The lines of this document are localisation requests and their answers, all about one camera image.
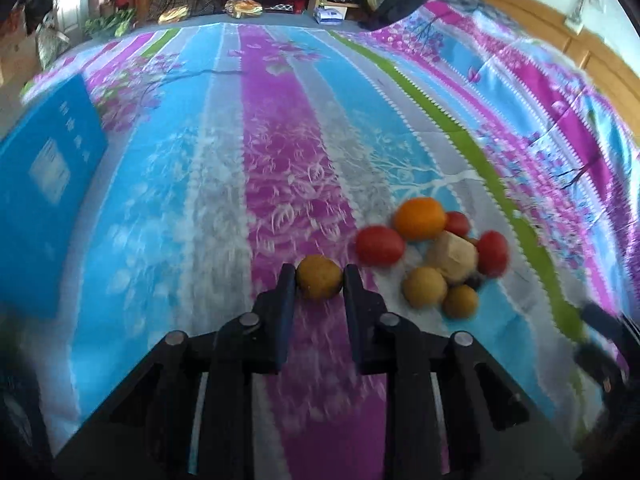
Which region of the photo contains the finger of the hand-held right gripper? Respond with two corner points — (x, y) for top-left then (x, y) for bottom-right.
(581, 302), (638, 348)
(574, 342), (631, 396)

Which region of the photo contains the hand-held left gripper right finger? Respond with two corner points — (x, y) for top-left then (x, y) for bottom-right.
(342, 263), (583, 480)

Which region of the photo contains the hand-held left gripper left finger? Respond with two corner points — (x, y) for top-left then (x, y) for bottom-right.
(55, 262), (298, 480)

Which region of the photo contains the yellow round fruit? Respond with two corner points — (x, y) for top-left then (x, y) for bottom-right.
(442, 284), (479, 319)
(296, 255), (345, 301)
(402, 266), (448, 309)

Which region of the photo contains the orange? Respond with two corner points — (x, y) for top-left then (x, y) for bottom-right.
(392, 197), (447, 241)

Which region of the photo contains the beige peeled fruit chunk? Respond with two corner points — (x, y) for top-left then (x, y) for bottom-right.
(426, 231), (479, 285)

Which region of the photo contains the small red tomato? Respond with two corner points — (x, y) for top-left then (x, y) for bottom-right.
(444, 211), (472, 238)

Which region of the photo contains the wooden headboard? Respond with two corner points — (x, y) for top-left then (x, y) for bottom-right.
(475, 0), (640, 128)

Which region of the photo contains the white and blue small box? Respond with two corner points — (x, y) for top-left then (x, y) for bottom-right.
(315, 5), (347, 26)

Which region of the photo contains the yellow snack packet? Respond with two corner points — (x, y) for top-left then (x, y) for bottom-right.
(159, 5), (191, 25)
(224, 0), (263, 18)

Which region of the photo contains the green plastic bag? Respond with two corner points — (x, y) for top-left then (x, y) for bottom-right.
(84, 7), (136, 38)

